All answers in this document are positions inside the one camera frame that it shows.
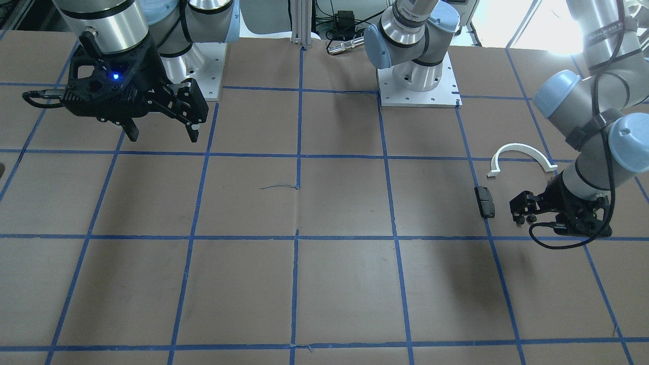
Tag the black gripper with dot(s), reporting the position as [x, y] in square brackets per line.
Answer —
[556, 194]
[151, 70]

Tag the dark grey brake pad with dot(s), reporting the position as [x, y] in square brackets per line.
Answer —
[485, 202]

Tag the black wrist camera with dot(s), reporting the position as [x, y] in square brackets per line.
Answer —
[524, 204]
[184, 102]

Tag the aluminium frame post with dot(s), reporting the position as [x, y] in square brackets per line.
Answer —
[300, 17]

